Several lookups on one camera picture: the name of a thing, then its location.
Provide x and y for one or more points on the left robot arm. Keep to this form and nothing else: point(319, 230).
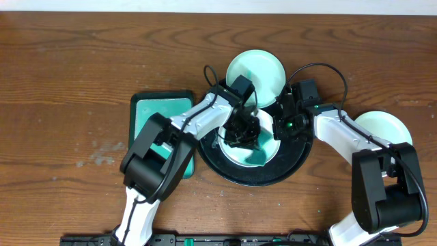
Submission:
point(155, 163)

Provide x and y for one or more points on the white plate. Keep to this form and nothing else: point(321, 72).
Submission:
point(386, 126)

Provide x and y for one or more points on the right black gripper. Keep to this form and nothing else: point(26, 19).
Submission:
point(278, 132)

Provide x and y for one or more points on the green rectangular tray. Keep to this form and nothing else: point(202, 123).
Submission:
point(145, 104)

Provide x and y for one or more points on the mint plate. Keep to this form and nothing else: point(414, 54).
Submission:
point(237, 155)
point(264, 70)

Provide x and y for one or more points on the dark green sponge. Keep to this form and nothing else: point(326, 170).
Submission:
point(258, 156)

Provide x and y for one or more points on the black round tray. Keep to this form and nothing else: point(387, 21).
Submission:
point(291, 155)

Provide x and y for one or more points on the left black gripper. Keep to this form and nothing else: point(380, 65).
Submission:
point(241, 129)

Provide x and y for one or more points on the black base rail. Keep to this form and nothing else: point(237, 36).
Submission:
point(186, 240)

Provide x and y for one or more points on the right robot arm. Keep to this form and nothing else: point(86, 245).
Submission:
point(387, 185)

